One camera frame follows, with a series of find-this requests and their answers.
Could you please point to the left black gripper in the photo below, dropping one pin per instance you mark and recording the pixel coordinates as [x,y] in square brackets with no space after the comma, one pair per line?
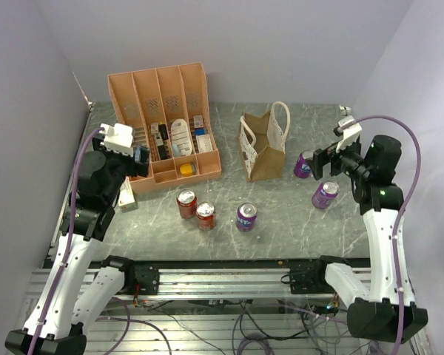
[139,168]

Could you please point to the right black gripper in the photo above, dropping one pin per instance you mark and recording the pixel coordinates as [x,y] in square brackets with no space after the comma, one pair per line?
[321,157]

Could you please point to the purple fanta can back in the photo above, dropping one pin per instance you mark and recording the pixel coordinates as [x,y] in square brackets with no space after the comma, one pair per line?
[302,169]

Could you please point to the purple fanta can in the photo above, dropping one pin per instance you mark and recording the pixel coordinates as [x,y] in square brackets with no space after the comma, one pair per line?
[246,216]
[302,169]
[326,192]

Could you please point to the red cola can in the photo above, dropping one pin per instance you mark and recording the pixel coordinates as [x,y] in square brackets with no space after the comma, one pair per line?
[205,214]
[187,203]

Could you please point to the burlap canvas tote bag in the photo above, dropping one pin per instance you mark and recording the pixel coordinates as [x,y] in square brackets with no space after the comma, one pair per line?
[262,144]

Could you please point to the purple fanta can front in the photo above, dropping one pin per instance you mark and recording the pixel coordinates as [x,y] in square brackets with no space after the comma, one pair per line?
[246,216]

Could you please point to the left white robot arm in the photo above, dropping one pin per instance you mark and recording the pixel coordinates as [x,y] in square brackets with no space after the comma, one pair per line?
[59,323]

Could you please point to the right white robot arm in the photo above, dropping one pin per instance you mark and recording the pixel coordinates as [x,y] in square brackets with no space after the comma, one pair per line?
[386,310]

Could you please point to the small white red box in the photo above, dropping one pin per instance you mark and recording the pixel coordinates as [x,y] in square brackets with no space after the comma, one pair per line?
[126,198]

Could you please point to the black marker pen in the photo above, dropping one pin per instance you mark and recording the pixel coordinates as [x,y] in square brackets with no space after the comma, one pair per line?
[163,131]

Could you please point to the yellow small object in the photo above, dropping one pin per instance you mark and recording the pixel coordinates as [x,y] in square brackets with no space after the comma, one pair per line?
[187,169]

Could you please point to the white oval device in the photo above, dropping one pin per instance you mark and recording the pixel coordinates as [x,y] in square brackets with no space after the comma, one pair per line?
[180,138]

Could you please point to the pink desk organizer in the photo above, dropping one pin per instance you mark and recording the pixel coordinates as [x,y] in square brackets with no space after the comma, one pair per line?
[143,99]

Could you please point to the white label box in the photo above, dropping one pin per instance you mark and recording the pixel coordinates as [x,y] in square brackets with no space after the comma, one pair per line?
[204,143]

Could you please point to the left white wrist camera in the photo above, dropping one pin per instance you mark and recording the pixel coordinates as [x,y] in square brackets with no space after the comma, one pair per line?
[118,138]

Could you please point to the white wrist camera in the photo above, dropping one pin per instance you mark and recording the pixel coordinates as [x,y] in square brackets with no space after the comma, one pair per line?
[348,130]
[118,138]

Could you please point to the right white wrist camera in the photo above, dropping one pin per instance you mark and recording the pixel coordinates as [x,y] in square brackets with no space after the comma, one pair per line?
[348,130]

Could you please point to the aluminium rail frame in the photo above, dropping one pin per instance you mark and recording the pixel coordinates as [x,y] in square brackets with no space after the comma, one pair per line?
[229,279]

